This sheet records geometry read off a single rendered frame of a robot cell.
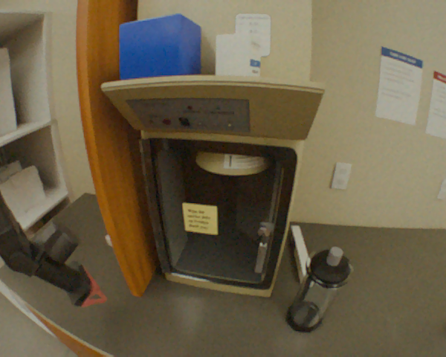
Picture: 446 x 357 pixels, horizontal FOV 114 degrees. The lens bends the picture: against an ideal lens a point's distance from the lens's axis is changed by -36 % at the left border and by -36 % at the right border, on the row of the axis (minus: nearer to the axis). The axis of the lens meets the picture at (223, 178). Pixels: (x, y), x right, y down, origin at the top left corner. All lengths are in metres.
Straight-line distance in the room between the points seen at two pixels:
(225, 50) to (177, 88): 0.09
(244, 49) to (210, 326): 0.61
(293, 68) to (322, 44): 0.47
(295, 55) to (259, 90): 0.13
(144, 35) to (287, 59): 0.23
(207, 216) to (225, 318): 0.30
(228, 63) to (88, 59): 0.25
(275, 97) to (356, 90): 0.62
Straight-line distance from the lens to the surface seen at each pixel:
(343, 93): 0.88
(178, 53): 0.31
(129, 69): 0.35
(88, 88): 0.43
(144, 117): 0.40
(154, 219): 0.55
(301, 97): 0.30
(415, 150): 1.09
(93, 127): 0.44
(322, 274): 0.47
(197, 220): 0.51
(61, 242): 0.47
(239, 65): 0.32
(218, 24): 0.42
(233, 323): 0.64
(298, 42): 0.41
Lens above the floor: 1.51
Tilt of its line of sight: 26 degrees down
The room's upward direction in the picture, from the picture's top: 1 degrees clockwise
